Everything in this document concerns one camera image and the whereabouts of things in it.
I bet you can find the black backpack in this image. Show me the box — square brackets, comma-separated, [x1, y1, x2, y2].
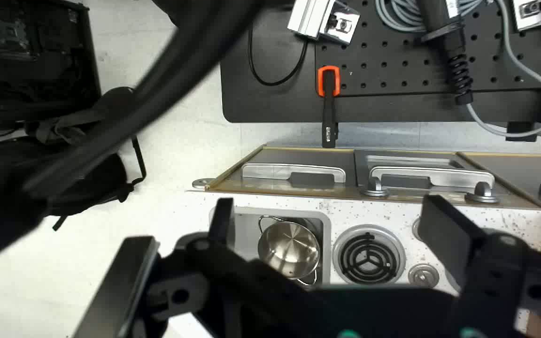
[0, 84, 149, 258]

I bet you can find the grey stove knob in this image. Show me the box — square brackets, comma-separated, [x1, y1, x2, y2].
[464, 179, 502, 206]
[363, 176, 391, 200]

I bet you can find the thick black cable hose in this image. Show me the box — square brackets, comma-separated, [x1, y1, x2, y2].
[19, 0, 267, 196]

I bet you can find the black box case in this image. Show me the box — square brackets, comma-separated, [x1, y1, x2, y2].
[0, 0, 102, 121]

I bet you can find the small round grey disc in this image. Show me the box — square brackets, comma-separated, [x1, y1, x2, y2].
[406, 260, 442, 290]

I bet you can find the black pegboard panel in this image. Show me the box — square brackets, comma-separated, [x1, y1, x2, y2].
[220, 0, 541, 123]

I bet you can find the stainless steel pot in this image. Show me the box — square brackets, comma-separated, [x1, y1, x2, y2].
[256, 213, 323, 286]

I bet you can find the black cable connector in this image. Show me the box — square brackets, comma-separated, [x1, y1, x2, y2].
[415, 0, 477, 104]

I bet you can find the silver cabinet door handle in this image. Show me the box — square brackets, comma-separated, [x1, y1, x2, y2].
[241, 161, 348, 189]
[366, 163, 498, 196]

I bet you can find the silver aluminium mount block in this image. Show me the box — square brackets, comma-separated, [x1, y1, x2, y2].
[286, 0, 363, 44]

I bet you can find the white labelled device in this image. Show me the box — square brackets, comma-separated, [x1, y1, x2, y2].
[509, 0, 541, 33]

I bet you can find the orange black bar clamp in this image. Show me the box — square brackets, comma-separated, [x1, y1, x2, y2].
[316, 63, 344, 149]

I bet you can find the grey cable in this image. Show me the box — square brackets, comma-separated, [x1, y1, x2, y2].
[374, 0, 541, 140]

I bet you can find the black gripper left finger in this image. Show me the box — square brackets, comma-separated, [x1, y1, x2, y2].
[72, 194, 297, 338]

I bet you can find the black coil stove burner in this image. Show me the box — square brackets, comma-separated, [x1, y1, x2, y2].
[333, 224, 406, 286]

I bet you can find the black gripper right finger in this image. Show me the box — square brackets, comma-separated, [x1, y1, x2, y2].
[417, 193, 541, 338]

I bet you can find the thin black cable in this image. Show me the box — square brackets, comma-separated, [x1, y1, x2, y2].
[248, 22, 312, 87]

